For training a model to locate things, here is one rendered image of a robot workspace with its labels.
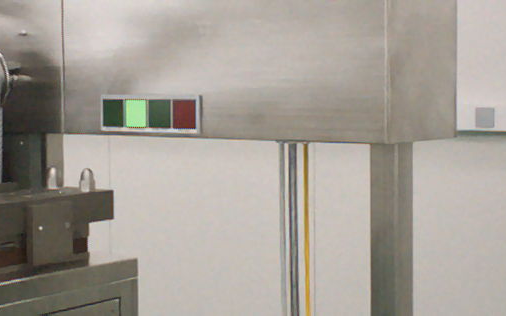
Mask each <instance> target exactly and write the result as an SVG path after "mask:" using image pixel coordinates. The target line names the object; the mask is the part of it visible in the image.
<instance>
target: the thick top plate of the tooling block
mask: <svg viewBox="0 0 506 316"><path fill-rule="evenodd" d="M78 189H79V187H66V186H63V188H60V189H46V188H45V187H43V188H33V189H24V190H18V191H16V192H6V193H0V236H6V235H13V234H20V233H27V222H26V206H28V205H36V204H45V203H54V202H62V201H70V202H72V208H73V225H78V224H86V223H93V222H101V221H107V220H114V219H115V217H114V190H109V189H96V191H78Z"/></svg>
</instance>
